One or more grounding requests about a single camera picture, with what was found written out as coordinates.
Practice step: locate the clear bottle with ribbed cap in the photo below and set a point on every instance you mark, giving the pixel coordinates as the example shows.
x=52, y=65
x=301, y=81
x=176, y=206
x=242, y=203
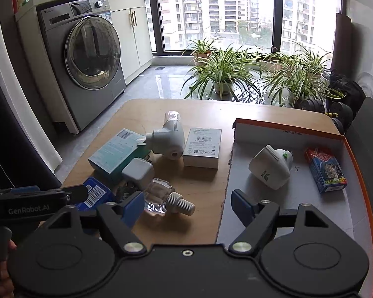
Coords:
x=158, y=197

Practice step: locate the grey front-load washing machine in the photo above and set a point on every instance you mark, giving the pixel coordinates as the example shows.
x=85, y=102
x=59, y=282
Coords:
x=90, y=56

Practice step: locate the blue red card box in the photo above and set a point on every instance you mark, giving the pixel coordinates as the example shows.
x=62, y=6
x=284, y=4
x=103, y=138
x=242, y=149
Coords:
x=326, y=170

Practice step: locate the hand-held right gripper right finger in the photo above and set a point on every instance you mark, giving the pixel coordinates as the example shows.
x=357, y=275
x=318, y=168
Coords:
x=241, y=206

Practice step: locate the black bag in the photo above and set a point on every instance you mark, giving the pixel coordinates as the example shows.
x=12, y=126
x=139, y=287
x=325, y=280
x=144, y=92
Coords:
x=345, y=90

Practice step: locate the white laundry cabinet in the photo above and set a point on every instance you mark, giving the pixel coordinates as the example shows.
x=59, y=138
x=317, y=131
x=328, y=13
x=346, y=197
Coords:
x=126, y=37

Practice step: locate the white plug-in heater with bottle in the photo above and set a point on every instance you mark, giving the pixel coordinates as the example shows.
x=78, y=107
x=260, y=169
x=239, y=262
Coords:
x=167, y=139

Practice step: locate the white rectangular box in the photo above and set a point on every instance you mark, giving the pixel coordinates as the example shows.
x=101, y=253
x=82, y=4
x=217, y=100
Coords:
x=202, y=147

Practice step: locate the spider plant in cream pot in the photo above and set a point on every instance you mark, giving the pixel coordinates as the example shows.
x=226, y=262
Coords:
x=202, y=51
x=286, y=59

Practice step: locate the orange edged cardboard box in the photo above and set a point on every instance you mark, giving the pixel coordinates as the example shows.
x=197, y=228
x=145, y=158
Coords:
x=298, y=200

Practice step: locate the grey folding board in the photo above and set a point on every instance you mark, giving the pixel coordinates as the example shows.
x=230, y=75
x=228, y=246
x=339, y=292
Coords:
x=368, y=149

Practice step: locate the black dumbbell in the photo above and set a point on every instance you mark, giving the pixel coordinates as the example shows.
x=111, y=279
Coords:
x=338, y=111

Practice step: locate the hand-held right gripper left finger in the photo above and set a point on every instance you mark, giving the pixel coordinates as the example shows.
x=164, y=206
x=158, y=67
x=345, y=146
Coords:
x=133, y=206

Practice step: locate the teal rectangular box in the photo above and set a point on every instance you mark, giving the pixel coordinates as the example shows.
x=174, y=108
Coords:
x=112, y=155

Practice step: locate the black rectangular block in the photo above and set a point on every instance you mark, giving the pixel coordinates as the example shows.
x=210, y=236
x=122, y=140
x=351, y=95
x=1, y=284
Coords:
x=124, y=191

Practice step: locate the spider plant in white pot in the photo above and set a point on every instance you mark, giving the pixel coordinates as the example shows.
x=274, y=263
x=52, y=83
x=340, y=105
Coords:
x=222, y=74
x=298, y=83

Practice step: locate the white charger adapter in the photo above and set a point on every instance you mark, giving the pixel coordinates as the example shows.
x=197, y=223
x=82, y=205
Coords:
x=138, y=173

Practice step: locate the large dark framed window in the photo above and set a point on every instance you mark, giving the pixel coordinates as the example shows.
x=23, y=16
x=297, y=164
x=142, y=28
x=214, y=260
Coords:
x=277, y=12

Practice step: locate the white fan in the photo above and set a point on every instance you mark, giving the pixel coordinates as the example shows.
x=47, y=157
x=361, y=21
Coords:
x=368, y=85

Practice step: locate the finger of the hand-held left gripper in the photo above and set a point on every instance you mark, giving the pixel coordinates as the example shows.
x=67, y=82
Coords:
x=77, y=193

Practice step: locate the brown rolled mat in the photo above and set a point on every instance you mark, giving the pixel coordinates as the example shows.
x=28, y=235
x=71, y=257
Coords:
x=342, y=43

